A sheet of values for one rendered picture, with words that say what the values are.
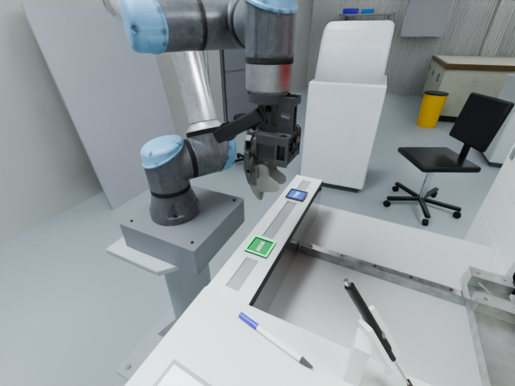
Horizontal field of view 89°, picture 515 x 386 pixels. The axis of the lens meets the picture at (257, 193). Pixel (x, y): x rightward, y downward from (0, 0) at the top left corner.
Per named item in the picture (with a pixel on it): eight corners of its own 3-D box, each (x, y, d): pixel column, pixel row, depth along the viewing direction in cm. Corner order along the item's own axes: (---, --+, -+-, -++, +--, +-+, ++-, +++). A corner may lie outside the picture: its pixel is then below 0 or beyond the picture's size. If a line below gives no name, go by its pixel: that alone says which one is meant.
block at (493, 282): (504, 285, 62) (511, 276, 60) (509, 296, 59) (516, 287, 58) (464, 273, 65) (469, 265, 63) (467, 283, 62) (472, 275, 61)
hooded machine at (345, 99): (360, 197, 263) (403, 17, 186) (295, 183, 288) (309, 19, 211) (369, 167, 324) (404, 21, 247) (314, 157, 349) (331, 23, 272)
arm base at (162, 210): (139, 217, 80) (131, 190, 75) (173, 194, 92) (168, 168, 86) (178, 231, 74) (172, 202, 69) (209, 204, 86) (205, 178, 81)
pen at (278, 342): (314, 363, 38) (241, 310, 46) (311, 368, 38) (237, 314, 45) (313, 366, 39) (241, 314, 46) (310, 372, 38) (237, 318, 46)
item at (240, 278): (318, 212, 98) (323, 179, 91) (248, 348, 55) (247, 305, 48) (293, 206, 101) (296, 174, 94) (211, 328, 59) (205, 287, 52)
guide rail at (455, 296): (504, 313, 62) (510, 305, 61) (506, 320, 61) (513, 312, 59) (302, 248, 81) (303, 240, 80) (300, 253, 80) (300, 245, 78)
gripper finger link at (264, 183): (275, 212, 51) (277, 168, 46) (248, 204, 53) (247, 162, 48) (281, 204, 53) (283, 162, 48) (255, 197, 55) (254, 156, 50)
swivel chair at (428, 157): (457, 201, 257) (506, 94, 206) (461, 237, 211) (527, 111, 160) (388, 184, 285) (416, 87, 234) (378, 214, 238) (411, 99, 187)
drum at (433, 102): (414, 122, 495) (424, 89, 466) (435, 124, 482) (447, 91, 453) (414, 126, 467) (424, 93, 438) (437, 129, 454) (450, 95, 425)
